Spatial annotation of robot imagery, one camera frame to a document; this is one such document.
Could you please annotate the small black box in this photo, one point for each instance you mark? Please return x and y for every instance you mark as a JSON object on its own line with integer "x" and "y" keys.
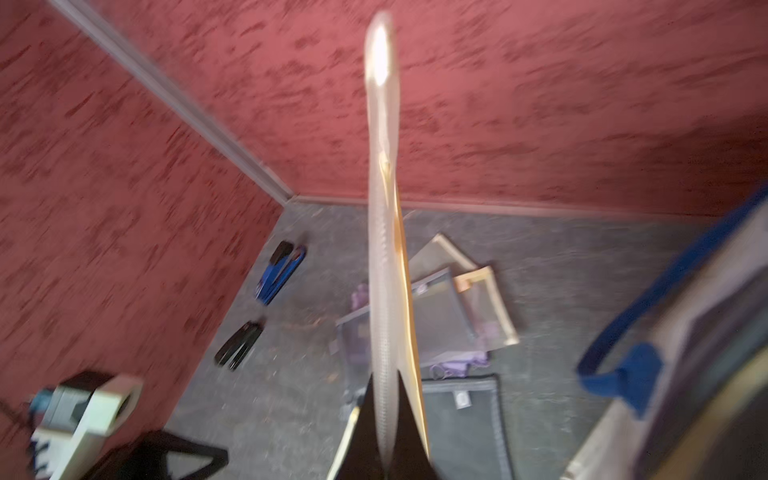
{"x": 238, "y": 346}

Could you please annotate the blue black stapler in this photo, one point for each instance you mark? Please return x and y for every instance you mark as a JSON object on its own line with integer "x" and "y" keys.
{"x": 282, "y": 264}

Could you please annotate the aluminium left corner post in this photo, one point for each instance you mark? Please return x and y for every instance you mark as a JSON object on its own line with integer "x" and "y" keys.
{"x": 101, "y": 31}

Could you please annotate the dark grey mesh pouch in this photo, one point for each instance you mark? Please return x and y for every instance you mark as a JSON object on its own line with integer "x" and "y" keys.
{"x": 466, "y": 433}

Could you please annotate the far yellow trimmed pouch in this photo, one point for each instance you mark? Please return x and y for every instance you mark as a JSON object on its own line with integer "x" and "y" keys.
{"x": 476, "y": 287}

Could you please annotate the yellow trimmed pouch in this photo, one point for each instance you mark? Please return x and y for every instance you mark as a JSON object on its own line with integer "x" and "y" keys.
{"x": 394, "y": 350}
{"x": 476, "y": 287}

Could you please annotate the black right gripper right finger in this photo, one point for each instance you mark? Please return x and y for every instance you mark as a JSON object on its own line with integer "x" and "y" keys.
{"x": 409, "y": 458}

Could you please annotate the white canvas bag blue handles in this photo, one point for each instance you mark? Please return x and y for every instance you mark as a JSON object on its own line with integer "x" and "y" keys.
{"x": 685, "y": 365}

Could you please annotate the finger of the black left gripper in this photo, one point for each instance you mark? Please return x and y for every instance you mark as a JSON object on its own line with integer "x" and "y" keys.
{"x": 147, "y": 458}

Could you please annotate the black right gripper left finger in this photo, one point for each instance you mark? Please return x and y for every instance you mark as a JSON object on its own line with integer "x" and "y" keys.
{"x": 358, "y": 455}

